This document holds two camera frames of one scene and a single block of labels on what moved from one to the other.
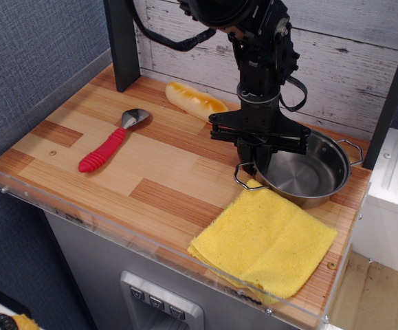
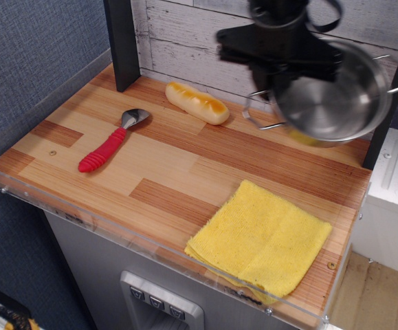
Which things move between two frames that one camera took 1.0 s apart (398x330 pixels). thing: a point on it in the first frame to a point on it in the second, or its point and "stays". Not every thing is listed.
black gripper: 260,120 to 297,49
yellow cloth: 265,244 stays
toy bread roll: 197,102 stays
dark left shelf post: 123,38 stays
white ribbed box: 388,230 stays
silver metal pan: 312,179 to 326,112
